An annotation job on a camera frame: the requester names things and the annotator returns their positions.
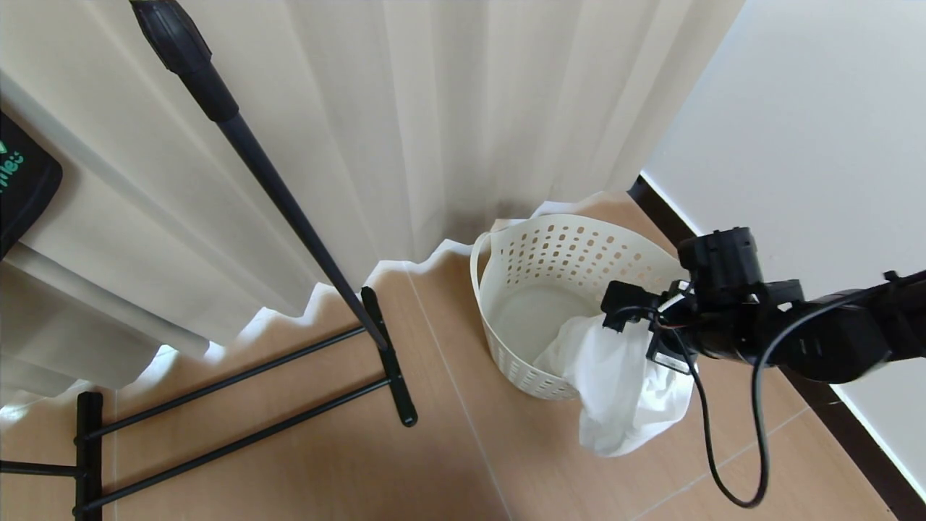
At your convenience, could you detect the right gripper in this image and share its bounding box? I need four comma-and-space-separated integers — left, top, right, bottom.
646, 295, 762, 376

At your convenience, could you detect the white garment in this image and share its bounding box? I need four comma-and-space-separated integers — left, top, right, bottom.
532, 313, 695, 458

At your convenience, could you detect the black garment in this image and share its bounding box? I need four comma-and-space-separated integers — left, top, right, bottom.
0, 112, 64, 259

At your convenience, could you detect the white laundry basket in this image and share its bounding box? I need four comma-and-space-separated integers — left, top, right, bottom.
470, 213, 692, 401

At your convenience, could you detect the black clothes rack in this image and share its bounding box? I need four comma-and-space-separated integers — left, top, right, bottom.
0, 0, 419, 518

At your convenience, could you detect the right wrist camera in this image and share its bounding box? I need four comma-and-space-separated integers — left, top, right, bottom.
602, 280, 663, 334

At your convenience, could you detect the black cable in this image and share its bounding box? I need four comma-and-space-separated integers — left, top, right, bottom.
608, 289, 891, 509

